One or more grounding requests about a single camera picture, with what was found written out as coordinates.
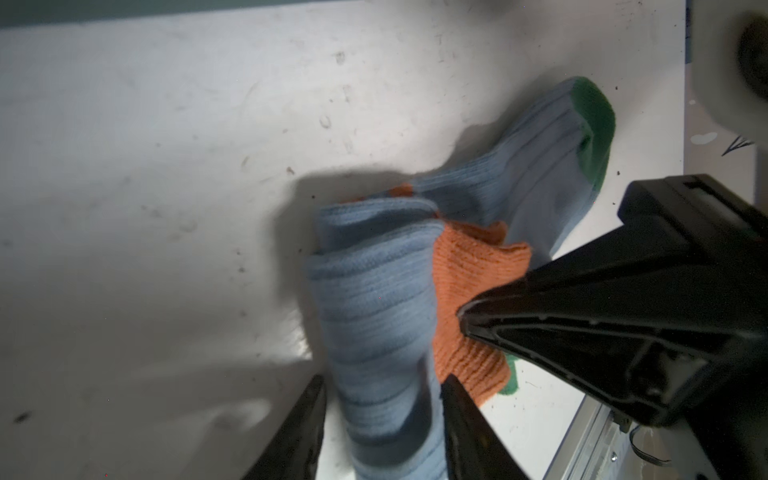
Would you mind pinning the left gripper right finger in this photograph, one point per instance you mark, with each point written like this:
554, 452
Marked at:
473, 450

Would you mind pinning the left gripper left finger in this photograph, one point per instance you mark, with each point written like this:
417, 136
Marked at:
293, 452

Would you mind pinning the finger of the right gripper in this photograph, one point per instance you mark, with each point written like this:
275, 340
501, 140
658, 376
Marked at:
663, 319

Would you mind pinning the blue orange green striped sock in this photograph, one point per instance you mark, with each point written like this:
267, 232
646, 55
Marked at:
393, 269

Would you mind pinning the green compartment tray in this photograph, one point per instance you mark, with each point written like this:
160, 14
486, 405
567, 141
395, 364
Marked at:
23, 13

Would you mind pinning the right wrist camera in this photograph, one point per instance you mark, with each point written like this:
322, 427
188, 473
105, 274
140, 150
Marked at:
729, 64

